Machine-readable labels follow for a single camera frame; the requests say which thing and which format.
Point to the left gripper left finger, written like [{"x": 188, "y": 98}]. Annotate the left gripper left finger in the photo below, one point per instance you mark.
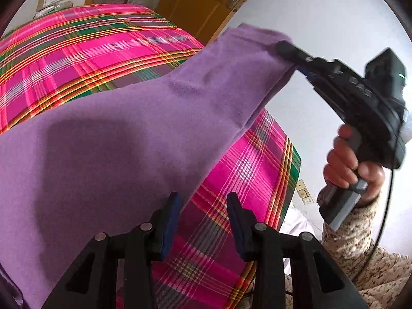
[{"x": 91, "y": 279}]

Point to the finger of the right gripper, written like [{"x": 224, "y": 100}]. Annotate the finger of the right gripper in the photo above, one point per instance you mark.
[{"x": 300, "y": 58}]

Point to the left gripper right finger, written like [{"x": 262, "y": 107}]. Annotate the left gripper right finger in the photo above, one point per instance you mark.
[{"x": 298, "y": 267}]

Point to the purple fleece garment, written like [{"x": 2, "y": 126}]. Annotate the purple fleece garment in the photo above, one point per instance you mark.
[{"x": 128, "y": 135}]

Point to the person's right hand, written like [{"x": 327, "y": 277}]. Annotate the person's right hand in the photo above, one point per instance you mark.
[{"x": 342, "y": 166}]

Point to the pink plaid bed sheet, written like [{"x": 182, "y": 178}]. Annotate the pink plaid bed sheet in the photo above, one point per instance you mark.
[{"x": 161, "y": 102}]

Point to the white wall socket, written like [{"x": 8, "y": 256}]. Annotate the white wall socket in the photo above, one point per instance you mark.
[{"x": 303, "y": 193}]

